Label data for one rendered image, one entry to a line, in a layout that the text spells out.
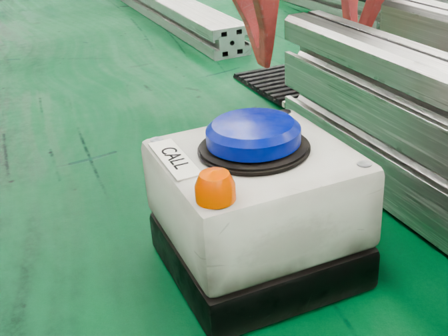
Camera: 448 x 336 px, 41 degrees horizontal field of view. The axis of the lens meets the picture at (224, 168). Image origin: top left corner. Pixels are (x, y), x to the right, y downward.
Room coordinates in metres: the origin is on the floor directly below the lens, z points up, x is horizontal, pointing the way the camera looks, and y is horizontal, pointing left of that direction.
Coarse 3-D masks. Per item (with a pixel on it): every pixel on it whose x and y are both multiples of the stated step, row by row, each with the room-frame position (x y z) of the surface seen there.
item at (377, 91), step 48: (432, 0) 0.39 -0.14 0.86; (336, 48) 0.32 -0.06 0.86; (384, 48) 0.29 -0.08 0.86; (432, 48) 0.28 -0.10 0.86; (288, 96) 0.37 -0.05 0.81; (336, 96) 0.31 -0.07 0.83; (384, 96) 0.28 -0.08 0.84; (432, 96) 0.25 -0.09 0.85; (384, 144) 0.29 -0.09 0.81; (432, 144) 0.24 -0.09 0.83; (384, 192) 0.27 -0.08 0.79; (432, 192) 0.24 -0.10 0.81; (432, 240) 0.24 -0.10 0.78
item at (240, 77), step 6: (276, 66) 0.52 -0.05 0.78; (282, 66) 0.52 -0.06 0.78; (240, 72) 0.51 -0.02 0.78; (246, 72) 0.51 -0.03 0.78; (252, 72) 0.51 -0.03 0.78; (258, 72) 0.51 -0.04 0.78; (264, 72) 0.51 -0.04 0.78; (270, 72) 0.51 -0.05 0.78; (276, 72) 0.51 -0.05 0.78; (240, 78) 0.50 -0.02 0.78; (246, 78) 0.50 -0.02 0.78
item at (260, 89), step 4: (280, 80) 0.48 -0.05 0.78; (284, 80) 0.48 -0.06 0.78; (260, 84) 0.48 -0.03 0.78; (264, 84) 0.48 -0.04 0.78; (268, 84) 0.47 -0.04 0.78; (272, 84) 0.48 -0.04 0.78; (276, 84) 0.48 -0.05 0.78; (280, 84) 0.48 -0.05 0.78; (284, 84) 0.47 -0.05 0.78; (256, 88) 0.47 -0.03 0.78; (260, 88) 0.47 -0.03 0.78; (264, 88) 0.46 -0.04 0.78; (268, 88) 0.46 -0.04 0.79; (272, 88) 0.46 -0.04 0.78; (276, 88) 0.47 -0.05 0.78; (280, 88) 0.47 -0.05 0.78; (260, 92) 0.46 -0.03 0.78
